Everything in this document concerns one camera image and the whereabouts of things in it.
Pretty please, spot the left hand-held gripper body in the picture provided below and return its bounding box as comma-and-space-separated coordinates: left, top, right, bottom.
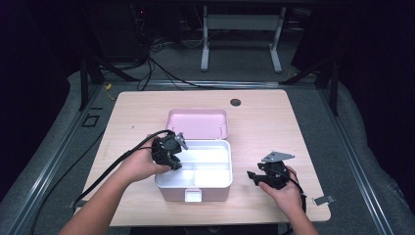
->
151, 131, 190, 165

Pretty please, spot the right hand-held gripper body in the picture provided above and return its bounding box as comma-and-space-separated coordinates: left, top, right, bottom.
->
257, 151, 296, 190

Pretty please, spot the pink storage box with lid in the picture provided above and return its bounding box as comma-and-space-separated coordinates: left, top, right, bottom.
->
154, 108, 234, 204

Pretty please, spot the person's left hand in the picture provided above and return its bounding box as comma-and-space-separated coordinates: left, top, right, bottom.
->
118, 138, 172, 185

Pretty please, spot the person's right hand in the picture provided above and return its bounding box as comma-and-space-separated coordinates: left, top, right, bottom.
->
257, 165, 304, 216

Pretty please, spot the yellow plug on floor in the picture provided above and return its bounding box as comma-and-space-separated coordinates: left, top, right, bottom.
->
104, 83, 117, 102

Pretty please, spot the black metal stand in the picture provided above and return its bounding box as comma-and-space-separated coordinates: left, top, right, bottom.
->
279, 53, 341, 116
78, 53, 140, 112

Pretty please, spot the dark equipment cabinet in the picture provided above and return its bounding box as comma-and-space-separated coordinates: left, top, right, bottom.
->
92, 2, 150, 65

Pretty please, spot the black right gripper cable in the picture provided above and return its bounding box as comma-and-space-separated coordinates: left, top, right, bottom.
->
281, 167, 308, 235

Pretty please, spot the aluminium floor rail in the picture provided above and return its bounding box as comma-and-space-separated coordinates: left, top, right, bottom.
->
317, 87, 396, 235
0, 83, 103, 235
143, 79, 286, 90

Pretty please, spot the bundle of black floor cables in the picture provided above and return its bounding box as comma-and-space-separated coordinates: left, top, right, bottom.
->
136, 35, 205, 92

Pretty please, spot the long black floor cable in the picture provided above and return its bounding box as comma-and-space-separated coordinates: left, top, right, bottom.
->
29, 129, 106, 235

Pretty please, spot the white metal desk frame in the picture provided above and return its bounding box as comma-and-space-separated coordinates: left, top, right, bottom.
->
200, 5, 288, 73

